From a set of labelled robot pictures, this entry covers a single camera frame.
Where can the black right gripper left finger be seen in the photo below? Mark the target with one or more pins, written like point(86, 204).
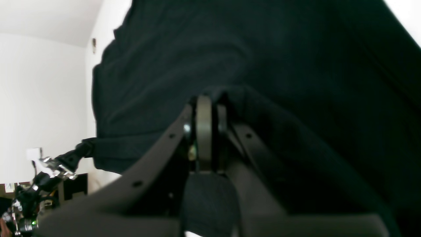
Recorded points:
point(146, 200)

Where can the black t-shirt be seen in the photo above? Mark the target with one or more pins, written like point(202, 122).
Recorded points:
point(332, 87)

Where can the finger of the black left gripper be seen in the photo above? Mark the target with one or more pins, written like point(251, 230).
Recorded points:
point(70, 160)

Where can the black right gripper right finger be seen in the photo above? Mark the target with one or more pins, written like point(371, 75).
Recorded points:
point(257, 176)

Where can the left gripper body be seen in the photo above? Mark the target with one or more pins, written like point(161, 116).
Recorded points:
point(50, 174)

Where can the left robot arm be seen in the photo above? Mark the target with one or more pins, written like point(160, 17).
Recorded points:
point(34, 202)

